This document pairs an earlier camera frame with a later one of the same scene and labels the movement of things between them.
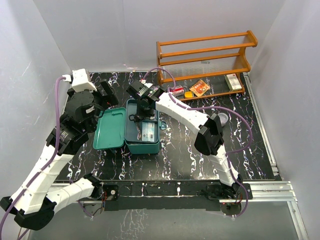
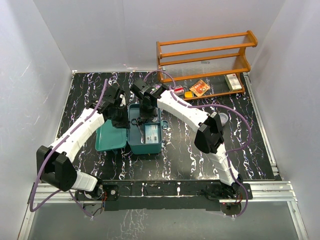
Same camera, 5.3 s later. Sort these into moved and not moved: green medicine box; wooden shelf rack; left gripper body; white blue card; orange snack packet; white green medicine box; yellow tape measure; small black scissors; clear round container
Moved: white blue card; left gripper body; small black scissors
Not moved: yellow tape measure; clear round container; orange snack packet; wooden shelf rack; white green medicine box; green medicine box
